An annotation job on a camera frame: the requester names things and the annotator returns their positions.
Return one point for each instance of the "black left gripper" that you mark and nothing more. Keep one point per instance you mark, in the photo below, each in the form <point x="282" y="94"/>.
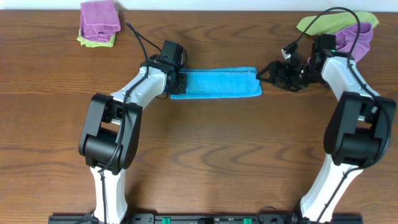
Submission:
<point x="181" y="83"/>

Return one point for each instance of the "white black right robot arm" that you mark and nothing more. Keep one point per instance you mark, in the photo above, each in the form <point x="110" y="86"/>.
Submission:
<point x="358" y="133"/>

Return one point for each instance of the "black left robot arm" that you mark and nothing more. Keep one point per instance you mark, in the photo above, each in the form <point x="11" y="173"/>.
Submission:
<point x="110" y="135"/>

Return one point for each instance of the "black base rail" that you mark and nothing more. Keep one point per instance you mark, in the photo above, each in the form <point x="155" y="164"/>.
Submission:
<point x="148" y="218"/>

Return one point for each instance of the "blue microfiber cloth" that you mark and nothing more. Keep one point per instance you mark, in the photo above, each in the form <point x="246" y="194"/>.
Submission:
<point x="233" y="82"/>

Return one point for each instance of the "loose purple cloth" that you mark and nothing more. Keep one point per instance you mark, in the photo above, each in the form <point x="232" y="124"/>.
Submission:
<point x="344" y="39"/>

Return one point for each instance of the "folded green cloth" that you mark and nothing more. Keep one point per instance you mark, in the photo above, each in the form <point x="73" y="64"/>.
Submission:
<point x="98" y="43"/>

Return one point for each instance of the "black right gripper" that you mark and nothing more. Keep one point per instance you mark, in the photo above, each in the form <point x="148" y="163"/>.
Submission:
<point x="280" y="74"/>

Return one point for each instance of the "loose green cloth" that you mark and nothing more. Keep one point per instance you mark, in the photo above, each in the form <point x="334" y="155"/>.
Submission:
<point x="333" y="23"/>

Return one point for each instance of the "folded purple cloth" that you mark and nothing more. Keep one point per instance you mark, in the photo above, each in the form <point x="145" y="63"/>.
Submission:
<point x="99" y="21"/>

